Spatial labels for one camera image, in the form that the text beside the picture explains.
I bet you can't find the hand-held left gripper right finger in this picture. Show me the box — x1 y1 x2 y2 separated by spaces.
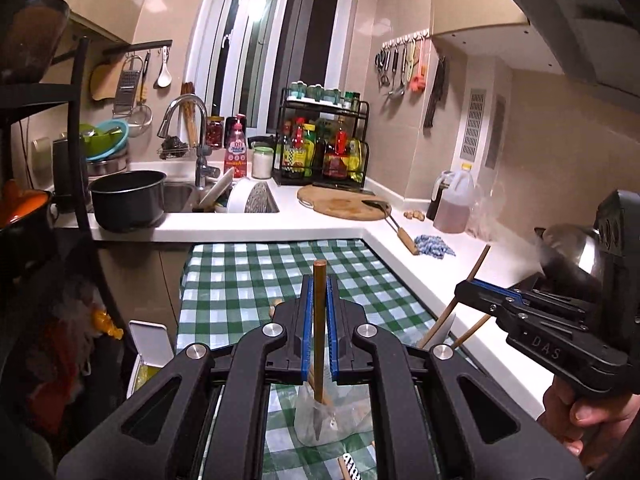
325 276 586 480

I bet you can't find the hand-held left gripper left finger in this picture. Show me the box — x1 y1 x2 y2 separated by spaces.
55 276 315 480

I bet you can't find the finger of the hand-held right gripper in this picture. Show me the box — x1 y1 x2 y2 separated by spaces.
454 281 532 332
472 272 596 322

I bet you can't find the clear plastic utensil holder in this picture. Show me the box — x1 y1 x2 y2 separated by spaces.
292 382 376 448

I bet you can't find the person's right hand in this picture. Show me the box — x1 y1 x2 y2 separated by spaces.
542 370 640 471

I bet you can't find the blue dish cloth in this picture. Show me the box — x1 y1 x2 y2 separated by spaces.
414 234 457 260

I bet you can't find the green white checked tablecloth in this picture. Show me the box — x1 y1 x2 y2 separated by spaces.
176 239 451 480

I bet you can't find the clear plastic bag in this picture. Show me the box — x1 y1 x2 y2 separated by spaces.
467 182 506 241

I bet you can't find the plastic oil jug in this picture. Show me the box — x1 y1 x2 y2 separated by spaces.
430 162 476 234

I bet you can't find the round wooden cutting board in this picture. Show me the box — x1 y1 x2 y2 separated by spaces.
297 184 396 222

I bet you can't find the white round colander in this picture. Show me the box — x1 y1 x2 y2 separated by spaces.
226 177 273 213

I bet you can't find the white trash bin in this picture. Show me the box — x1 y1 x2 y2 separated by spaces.
127 320 173 396

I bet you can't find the white plate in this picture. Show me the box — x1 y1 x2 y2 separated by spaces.
200 167 235 209

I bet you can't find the white jar with green lid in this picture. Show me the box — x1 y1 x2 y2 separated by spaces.
251 146 273 180

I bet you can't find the row of sauce bottles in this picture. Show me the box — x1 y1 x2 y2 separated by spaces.
277 116 365 183

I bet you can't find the steel sink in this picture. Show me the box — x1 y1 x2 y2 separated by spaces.
162 180 281 215

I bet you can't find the pink dish soap bottle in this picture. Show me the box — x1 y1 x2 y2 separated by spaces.
225 114 248 179

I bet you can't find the steel kitchen faucet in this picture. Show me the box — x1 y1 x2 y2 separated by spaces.
157 94 221 191

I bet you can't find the yellow toy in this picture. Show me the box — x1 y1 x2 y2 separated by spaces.
92 307 124 341

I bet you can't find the black spice rack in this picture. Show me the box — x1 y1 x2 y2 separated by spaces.
272 87 371 186

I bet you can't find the hanging cleaver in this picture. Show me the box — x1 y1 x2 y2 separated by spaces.
423 56 447 129

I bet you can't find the black cooking pot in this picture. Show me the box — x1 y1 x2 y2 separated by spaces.
89 170 167 233

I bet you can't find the dark scouring pad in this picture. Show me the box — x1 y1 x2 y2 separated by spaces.
160 135 191 161

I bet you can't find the row of green-lidded spice jars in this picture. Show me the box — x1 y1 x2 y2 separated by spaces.
290 81 362 113

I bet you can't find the bundle of chopsticks by faucet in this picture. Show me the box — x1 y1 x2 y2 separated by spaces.
180 81 198 146

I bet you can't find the row of hanging kitchen tools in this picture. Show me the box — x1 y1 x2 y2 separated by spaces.
375 30 431 101

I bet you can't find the small mesh strainer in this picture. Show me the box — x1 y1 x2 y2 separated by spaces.
127 102 153 136

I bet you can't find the range hood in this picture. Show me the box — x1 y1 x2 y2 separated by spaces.
497 0 640 91

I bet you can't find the green plastic bowl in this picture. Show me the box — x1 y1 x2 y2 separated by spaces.
79 122 123 153

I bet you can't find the white hanging ladle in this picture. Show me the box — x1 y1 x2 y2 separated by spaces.
156 49 173 88

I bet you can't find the window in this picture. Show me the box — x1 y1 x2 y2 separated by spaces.
185 0 361 131

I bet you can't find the steel grater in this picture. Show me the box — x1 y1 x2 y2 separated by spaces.
112 55 143 118

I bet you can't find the pot with orange lid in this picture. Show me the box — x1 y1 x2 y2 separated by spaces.
0 180 56 261

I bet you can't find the black metal shelf rack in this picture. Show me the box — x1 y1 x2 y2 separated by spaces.
0 35 101 241

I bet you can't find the hanging wooden board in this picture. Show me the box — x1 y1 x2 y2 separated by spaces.
90 57 126 102

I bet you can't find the brown bowl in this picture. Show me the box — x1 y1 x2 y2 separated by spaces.
0 0 71 83

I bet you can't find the spatula with wooden handle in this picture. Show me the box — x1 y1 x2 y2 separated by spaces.
362 199 418 256

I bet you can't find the wall vent grille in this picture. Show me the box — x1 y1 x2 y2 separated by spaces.
460 89 487 163
484 94 506 170

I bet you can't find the wall cabinet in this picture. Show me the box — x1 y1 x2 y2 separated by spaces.
430 0 566 78

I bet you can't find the black wall hook rail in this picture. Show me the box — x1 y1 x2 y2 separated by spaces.
102 39 173 56

